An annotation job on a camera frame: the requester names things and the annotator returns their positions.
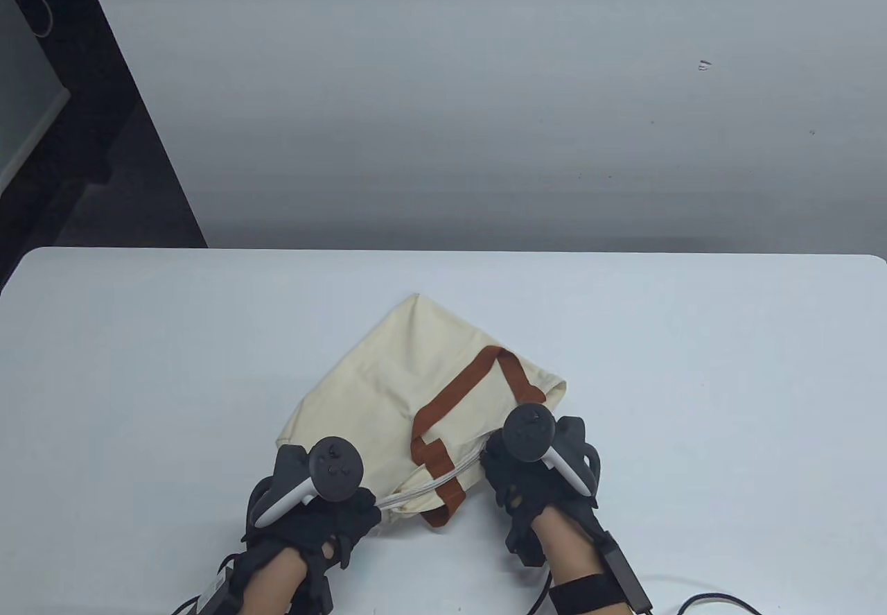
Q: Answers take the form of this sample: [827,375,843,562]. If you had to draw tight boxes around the black white hand controller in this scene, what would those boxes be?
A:
[502,404,600,498]
[249,437,365,529]

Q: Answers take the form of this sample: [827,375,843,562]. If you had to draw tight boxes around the person's right hand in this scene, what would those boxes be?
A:
[480,417,604,567]

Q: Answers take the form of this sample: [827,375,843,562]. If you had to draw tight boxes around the person's right forearm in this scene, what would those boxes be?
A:
[537,504,612,584]

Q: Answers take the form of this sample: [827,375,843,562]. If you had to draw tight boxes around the black left wrist camera module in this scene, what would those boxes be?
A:
[305,560,338,615]

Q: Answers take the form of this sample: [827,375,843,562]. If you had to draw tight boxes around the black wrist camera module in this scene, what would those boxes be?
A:
[305,560,338,615]
[596,532,653,614]

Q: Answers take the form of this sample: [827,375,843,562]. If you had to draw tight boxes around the dark cabinet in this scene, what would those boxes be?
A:
[0,0,209,291]

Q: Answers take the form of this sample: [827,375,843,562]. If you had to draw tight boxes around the black wrist strap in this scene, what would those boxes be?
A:
[550,573,626,615]

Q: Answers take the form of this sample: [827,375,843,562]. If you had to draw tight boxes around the black white right hand controller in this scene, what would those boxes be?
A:
[502,404,600,498]

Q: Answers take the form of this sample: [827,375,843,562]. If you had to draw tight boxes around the person's left hand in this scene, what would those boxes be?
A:
[241,443,383,571]

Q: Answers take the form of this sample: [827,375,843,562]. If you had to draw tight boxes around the grey glass panel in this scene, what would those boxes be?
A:
[0,0,71,194]

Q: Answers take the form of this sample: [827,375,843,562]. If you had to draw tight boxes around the cream canvas bag brown handles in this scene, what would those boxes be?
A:
[276,293,567,529]

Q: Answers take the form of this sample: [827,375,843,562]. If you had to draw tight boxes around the black cable with label tag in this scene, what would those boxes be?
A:
[172,551,245,615]

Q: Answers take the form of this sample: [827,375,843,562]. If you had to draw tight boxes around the black white left hand controller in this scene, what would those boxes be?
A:
[249,437,365,529]

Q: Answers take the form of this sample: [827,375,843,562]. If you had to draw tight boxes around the person's left forearm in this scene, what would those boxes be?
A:
[243,549,309,615]

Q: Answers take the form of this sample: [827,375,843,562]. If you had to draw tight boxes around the black right wrist camera module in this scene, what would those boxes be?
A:
[596,532,653,614]

